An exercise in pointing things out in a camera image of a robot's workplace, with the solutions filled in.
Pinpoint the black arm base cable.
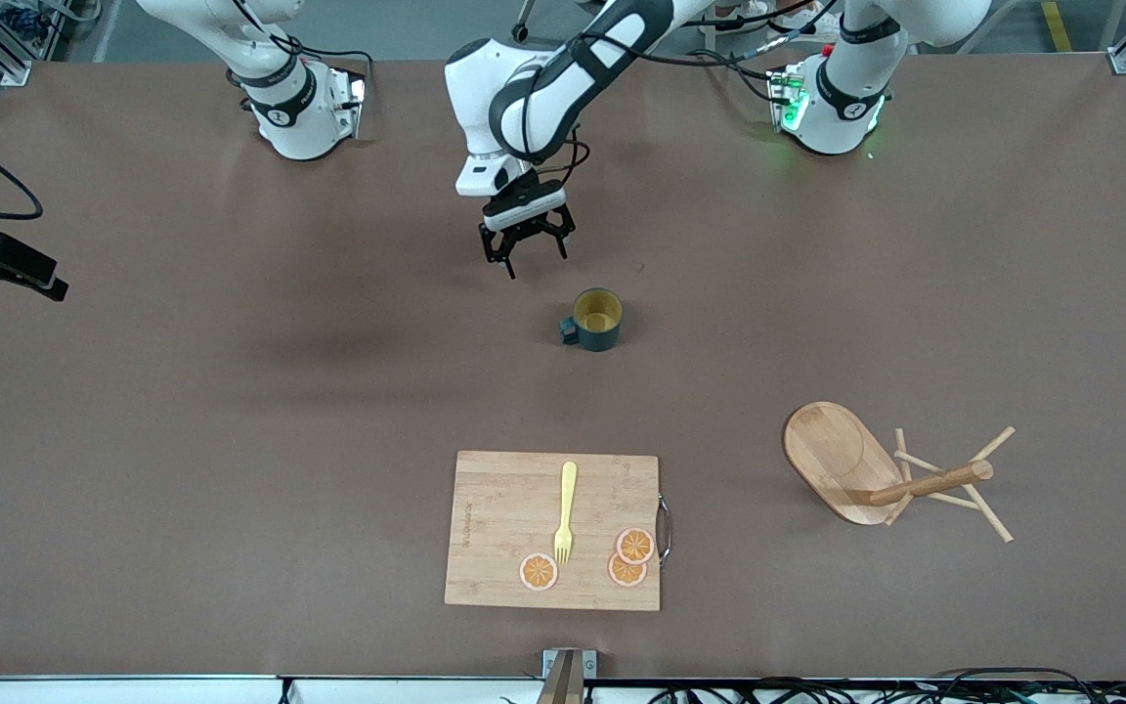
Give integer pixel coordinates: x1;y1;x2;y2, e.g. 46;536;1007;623
231;0;375;79
698;49;781;104

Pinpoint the wooden mug rack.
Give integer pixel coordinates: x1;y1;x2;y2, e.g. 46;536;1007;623
783;401;1017;545

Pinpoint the black cable bundle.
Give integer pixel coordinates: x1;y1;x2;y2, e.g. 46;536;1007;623
646;668;1126;704

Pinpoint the yellow plastic fork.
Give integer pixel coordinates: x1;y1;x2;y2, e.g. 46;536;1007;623
553;461;580;566

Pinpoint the bamboo cutting board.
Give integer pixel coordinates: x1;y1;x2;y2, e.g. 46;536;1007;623
444;450;673;613

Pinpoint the dark teal mug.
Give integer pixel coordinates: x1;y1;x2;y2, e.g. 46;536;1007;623
559;287;624;353

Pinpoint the white table edge rail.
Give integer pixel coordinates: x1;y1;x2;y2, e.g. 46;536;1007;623
0;675;544;704

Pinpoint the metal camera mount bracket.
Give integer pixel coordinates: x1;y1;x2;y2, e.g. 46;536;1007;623
536;648;598;704

